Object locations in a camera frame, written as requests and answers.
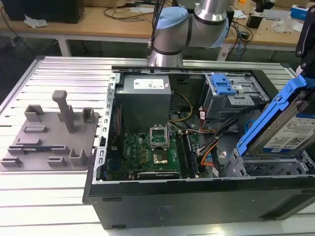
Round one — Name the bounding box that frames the hard disk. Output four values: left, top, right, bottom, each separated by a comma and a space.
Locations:
236, 73, 315, 158

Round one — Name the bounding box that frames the blue disk wire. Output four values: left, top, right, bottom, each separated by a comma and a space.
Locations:
244, 118, 254, 139

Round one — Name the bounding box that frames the black RAM slot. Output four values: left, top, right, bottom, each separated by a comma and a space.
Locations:
176, 132, 189, 179
184, 131, 199, 174

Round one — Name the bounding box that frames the blue cardboard box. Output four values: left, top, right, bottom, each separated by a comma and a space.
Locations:
290, 4, 310, 20

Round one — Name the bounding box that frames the crumpled clear plastic wrap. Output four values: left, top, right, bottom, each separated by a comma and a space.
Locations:
272, 16, 292, 32

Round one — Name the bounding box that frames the flat grey device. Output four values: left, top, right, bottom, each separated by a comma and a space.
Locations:
262, 9, 291, 21

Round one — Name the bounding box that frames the small black box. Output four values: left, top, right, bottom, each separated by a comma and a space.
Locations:
247, 13, 263, 28

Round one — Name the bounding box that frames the blue plastic drive latch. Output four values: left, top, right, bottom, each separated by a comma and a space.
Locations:
211, 73, 237, 96

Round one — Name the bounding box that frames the grey metal drive cage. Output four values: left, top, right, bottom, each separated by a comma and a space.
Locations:
200, 72, 271, 121

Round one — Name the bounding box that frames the grey power supply unit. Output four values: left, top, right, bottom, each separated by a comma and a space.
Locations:
115, 75, 172, 128

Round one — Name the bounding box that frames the CPU socket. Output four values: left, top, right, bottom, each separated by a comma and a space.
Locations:
149, 125, 170, 150

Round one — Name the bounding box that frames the black graphics card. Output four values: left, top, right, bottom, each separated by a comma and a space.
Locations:
136, 171, 180, 180

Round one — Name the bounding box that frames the green motherboard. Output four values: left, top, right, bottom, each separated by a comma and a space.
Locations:
105, 130, 210, 180

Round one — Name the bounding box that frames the wooden desk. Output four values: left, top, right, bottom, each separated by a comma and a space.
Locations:
0, 0, 315, 52

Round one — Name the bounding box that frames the black open PC case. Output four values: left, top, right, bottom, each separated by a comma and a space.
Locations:
82, 64, 315, 231

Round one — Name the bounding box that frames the large black box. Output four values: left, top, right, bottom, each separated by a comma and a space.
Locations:
2, 0, 86, 24

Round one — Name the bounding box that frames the clear plastic bag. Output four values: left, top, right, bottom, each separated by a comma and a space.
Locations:
24, 14, 49, 28

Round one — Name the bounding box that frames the grey parts rack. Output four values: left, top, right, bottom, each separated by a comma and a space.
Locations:
0, 90, 100, 172

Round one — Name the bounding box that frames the RAM stick blue label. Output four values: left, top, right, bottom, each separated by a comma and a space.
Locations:
22, 147, 54, 152

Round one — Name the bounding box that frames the black wire bundle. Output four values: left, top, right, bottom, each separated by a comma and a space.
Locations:
198, 108, 269, 158

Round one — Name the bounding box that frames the yellow and black wire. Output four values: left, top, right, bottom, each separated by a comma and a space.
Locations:
168, 91, 194, 123

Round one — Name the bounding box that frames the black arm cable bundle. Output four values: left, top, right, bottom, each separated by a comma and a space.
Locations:
147, 0, 164, 54

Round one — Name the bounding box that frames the orange flat wire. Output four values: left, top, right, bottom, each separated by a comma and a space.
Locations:
200, 144, 219, 168

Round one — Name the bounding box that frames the thin red wire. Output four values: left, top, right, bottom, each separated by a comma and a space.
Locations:
109, 104, 123, 148

